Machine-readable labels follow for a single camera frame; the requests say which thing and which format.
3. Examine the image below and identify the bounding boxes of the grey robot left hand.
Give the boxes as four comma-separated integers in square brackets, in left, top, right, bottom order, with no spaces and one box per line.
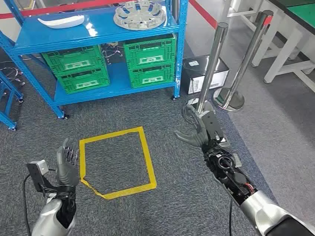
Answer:
[56,137,80,188]

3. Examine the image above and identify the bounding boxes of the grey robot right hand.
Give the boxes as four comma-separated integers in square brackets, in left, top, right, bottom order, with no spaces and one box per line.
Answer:
[174,104,210,148]

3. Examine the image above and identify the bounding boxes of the silver plastic wheel hubcap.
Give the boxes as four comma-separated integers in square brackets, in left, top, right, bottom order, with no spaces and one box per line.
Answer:
[113,0,166,31]

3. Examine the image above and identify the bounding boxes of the blue metal shelf rack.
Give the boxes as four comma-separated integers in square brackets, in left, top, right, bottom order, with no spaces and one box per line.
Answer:
[0,0,189,119]

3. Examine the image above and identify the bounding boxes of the white workbench with green top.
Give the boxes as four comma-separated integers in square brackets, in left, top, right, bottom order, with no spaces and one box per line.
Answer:
[251,0,315,93]

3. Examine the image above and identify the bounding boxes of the white curved plastic part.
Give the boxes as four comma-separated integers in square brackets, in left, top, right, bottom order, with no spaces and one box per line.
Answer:
[37,14,85,30]

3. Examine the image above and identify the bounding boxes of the yellow floor tape square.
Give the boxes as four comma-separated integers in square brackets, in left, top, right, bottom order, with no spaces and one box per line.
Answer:
[79,126,157,200]

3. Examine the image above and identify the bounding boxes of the black box with white label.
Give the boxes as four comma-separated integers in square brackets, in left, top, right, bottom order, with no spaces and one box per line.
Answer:
[181,55,230,95]

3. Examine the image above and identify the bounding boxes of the chrome stanchion with red band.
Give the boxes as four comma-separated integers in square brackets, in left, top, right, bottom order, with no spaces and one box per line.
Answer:
[212,9,274,113]

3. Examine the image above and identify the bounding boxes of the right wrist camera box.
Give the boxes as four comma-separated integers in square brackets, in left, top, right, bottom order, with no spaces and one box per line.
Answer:
[196,110,227,146]

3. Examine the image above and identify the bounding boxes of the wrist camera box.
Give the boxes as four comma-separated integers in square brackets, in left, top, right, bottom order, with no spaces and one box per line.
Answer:
[196,110,227,146]
[26,159,58,193]

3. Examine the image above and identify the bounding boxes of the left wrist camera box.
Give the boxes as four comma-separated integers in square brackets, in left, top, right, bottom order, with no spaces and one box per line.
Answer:
[26,159,58,193]

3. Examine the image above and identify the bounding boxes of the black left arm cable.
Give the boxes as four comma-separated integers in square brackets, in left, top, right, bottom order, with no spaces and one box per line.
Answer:
[23,169,56,236]

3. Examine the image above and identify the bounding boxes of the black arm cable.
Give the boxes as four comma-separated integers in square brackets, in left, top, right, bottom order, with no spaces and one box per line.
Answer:
[23,169,56,236]
[229,199,233,236]

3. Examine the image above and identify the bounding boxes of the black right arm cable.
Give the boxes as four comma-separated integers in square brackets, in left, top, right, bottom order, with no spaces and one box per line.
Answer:
[229,199,233,236]

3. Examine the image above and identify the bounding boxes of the tangled wire bundle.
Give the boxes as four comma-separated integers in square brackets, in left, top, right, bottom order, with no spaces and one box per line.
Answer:
[0,66,26,87]
[100,44,124,66]

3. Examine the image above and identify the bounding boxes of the dark stanchion post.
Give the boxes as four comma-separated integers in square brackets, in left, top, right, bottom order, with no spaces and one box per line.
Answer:
[171,0,181,24]

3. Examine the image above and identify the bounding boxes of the white table frame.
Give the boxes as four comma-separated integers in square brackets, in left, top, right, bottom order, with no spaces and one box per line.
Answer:
[225,0,265,33]

